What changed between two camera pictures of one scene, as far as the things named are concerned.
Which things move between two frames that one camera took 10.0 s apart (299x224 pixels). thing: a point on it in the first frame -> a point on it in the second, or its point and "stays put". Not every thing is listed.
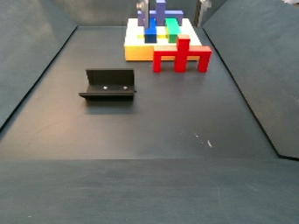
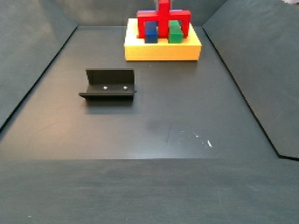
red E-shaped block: (181, 51) -> (163, 17)
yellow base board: (140, 51) stays put
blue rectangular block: (151, 31) stays put
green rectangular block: (172, 29) stays put
